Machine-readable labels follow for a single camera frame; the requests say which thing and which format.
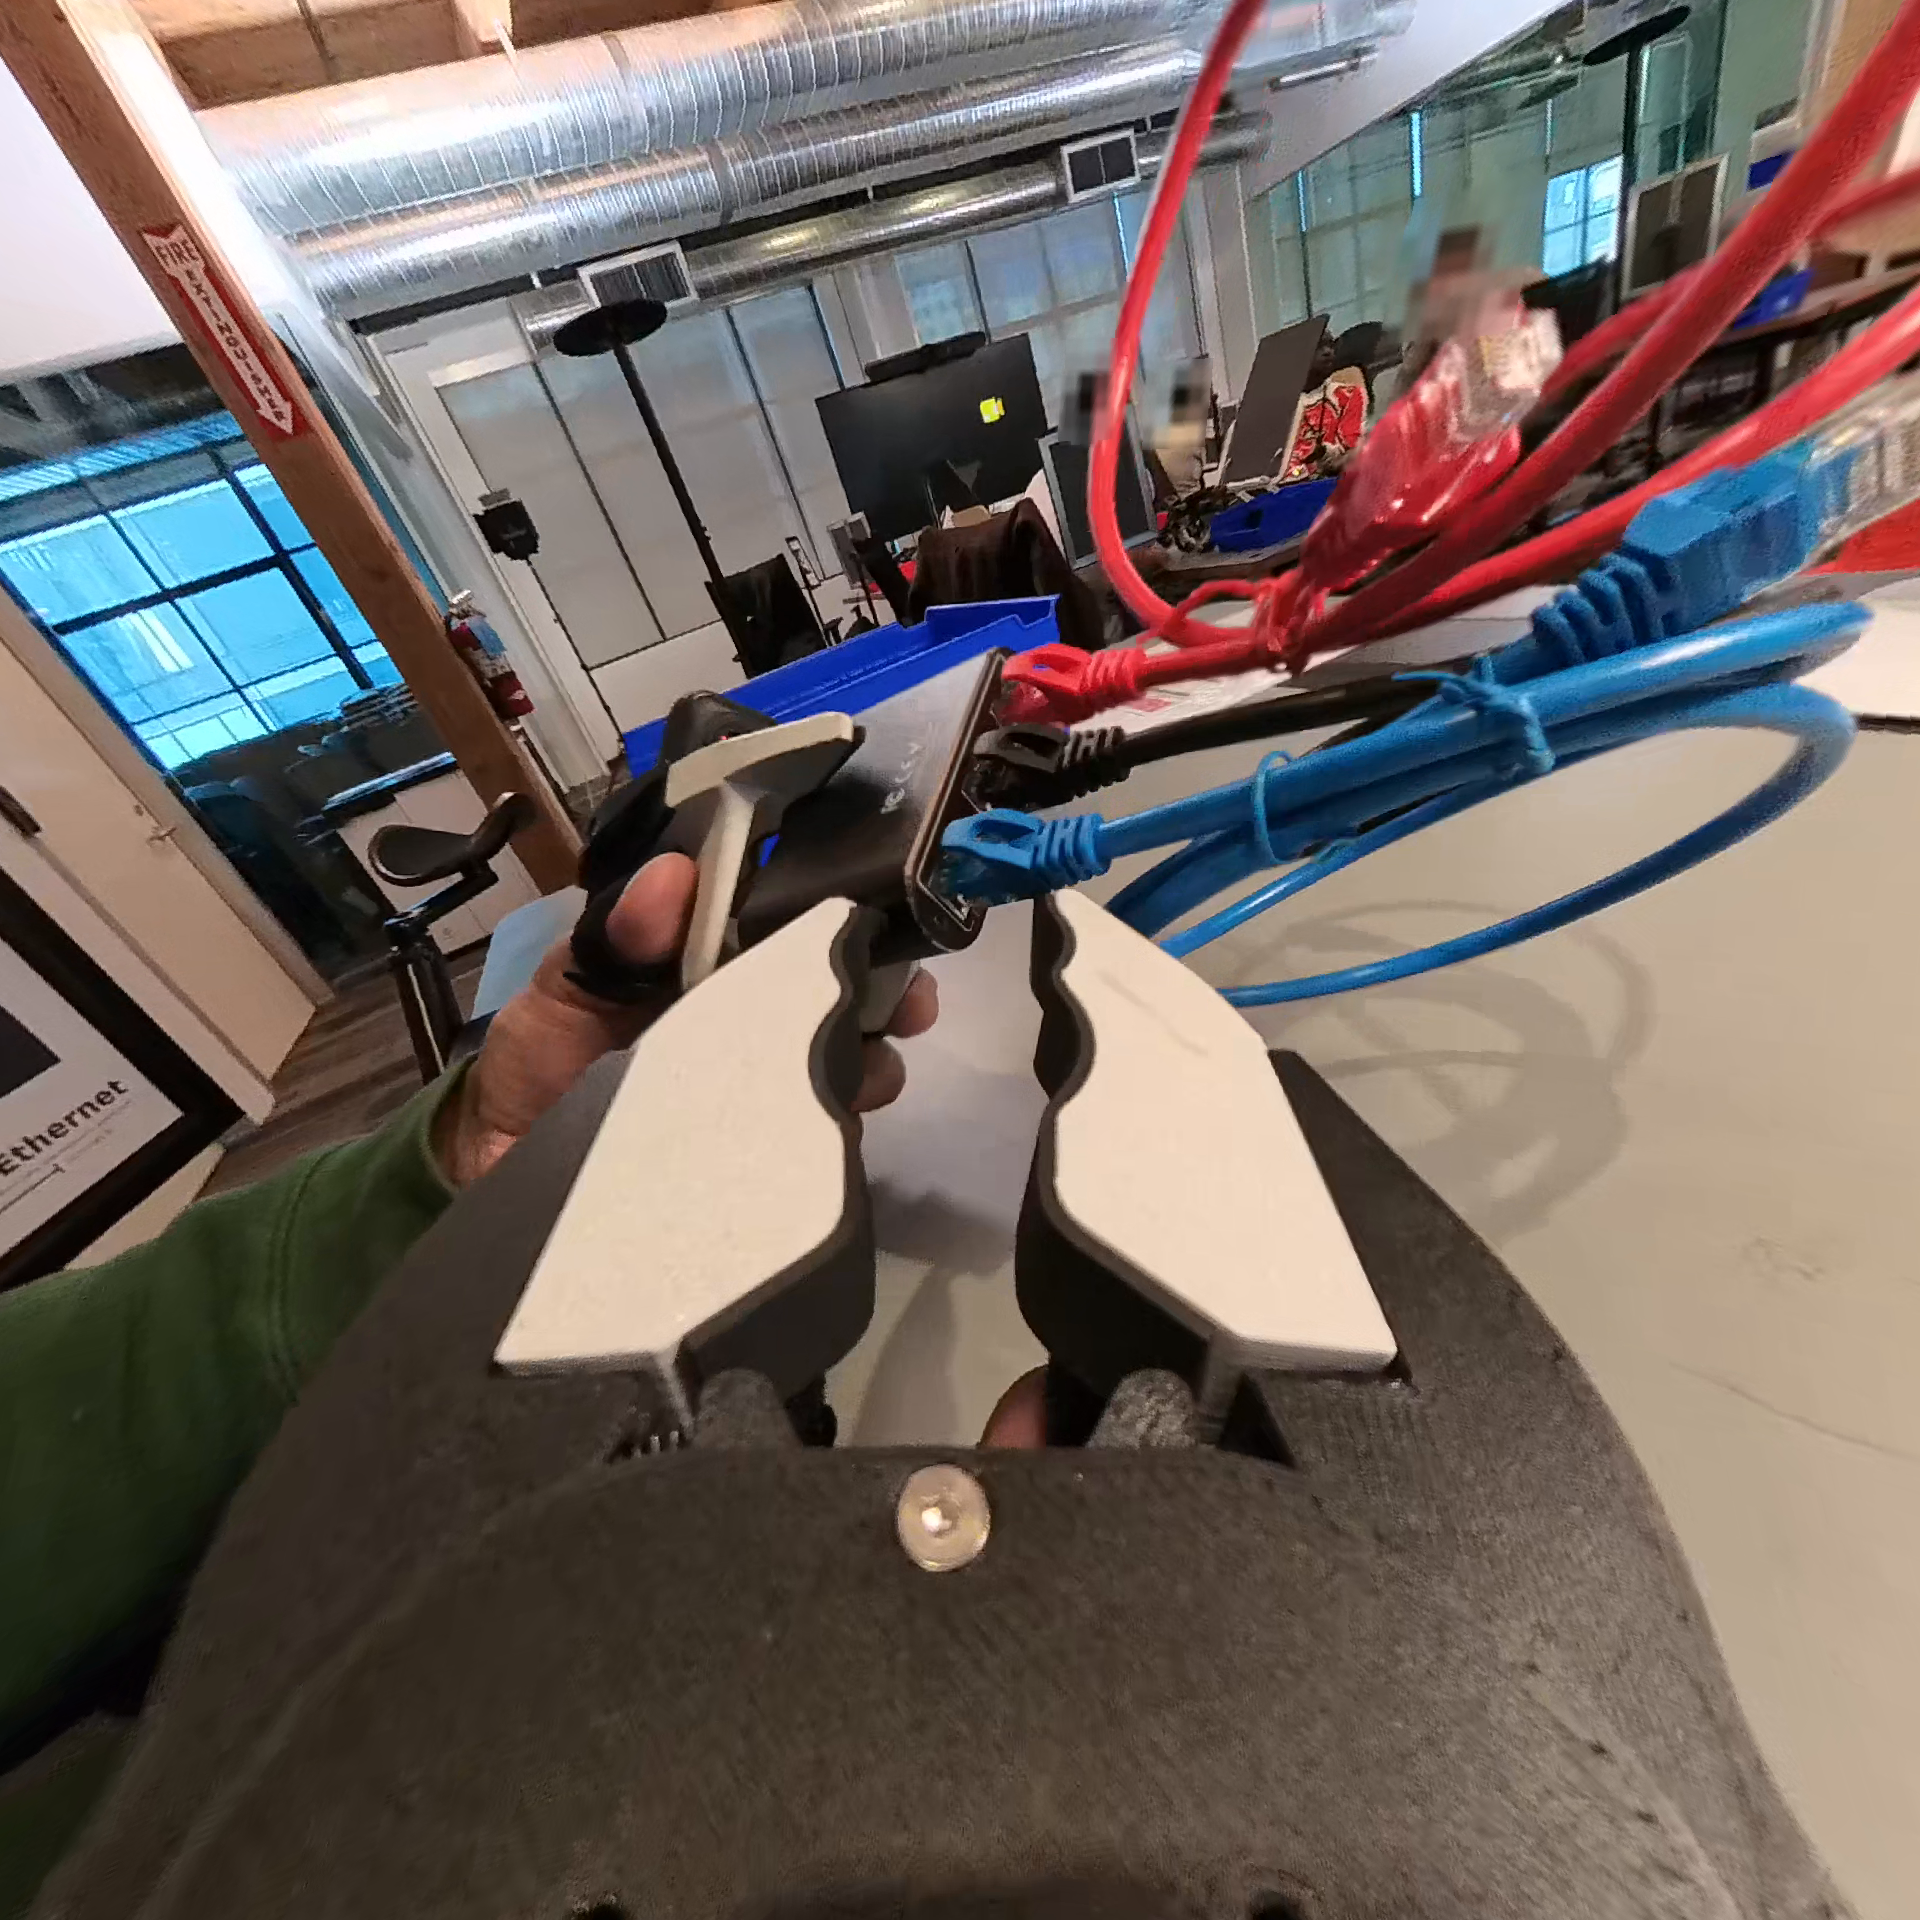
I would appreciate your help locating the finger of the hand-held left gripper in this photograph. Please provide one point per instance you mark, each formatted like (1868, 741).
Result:
(750, 764)

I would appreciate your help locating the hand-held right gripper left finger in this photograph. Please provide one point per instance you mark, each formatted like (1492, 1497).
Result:
(692, 1201)

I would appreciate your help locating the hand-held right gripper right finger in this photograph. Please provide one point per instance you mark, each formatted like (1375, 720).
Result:
(1215, 1201)

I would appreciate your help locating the black network switch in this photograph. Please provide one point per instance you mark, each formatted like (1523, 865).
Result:
(857, 809)

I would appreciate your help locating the blue plastic bin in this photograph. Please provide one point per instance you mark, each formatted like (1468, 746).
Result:
(902, 645)

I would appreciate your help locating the person's left forearm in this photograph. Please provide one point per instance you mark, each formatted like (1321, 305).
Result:
(150, 1349)

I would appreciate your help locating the person's left hand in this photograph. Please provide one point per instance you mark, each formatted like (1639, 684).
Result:
(557, 1049)

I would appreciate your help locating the black saddle stool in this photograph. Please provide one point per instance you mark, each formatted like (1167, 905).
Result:
(436, 848)

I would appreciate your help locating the red fire extinguisher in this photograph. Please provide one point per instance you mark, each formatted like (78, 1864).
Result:
(487, 661)

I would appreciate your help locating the large black screen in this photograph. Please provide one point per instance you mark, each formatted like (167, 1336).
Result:
(916, 434)

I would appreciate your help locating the black floor lamp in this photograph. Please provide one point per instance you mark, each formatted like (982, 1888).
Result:
(609, 322)

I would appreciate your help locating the blue bin on table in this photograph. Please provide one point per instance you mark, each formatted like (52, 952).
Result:
(1268, 516)

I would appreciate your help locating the framed marker sign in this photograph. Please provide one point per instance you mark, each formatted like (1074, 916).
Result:
(90, 1108)

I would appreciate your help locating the red arrow sign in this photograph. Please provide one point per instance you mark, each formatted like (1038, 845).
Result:
(225, 329)

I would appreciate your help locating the black camera tripod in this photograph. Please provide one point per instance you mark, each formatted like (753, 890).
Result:
(510, 524)

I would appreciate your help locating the metal ventilation duct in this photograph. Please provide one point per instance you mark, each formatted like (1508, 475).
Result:
(675, 106)

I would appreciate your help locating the wooden post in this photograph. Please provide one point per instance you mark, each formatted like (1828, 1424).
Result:
(225, 299)

